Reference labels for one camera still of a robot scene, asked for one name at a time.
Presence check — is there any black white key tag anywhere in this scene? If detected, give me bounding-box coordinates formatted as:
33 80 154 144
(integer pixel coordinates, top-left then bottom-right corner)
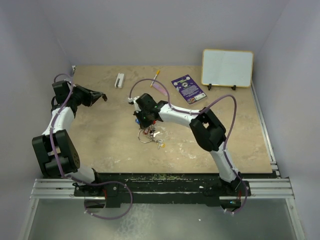
102 94 108 102

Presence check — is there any large metal keyring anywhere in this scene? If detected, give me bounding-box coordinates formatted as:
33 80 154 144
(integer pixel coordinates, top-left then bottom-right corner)
137 129 154 144

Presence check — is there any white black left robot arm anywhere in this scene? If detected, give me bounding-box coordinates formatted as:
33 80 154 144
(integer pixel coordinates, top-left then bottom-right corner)
32 80 108 196

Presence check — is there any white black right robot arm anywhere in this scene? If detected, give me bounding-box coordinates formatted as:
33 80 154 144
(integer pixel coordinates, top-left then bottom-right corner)
128 93 242 196

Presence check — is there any white stapler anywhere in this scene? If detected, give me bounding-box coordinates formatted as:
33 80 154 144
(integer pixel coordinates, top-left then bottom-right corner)
114 73 125 89

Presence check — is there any pink translucent lead case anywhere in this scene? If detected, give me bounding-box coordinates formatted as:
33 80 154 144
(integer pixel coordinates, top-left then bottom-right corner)
152 82 168 97

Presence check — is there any yellow capped marker pen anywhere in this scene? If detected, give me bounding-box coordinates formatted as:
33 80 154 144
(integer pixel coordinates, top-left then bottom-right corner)
150 69 160 88

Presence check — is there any purple paperback book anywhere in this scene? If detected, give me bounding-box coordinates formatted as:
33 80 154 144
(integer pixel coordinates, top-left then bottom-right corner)
171 74 207 105

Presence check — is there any black whiteboard stand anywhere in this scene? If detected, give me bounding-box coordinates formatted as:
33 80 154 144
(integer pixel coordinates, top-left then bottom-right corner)
207 83 237 91

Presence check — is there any yellow framed whiteboard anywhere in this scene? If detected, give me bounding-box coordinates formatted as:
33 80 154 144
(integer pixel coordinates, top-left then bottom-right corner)
201 49 254 88

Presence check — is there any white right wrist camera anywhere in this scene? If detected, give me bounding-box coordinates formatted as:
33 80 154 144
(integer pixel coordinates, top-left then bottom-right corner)
128 96 141 113

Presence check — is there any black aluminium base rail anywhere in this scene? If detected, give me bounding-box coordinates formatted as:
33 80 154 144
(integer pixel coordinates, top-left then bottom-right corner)
31 171 294 209

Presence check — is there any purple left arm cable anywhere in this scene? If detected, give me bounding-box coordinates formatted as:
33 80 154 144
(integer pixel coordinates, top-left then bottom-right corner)
48 73 135 221

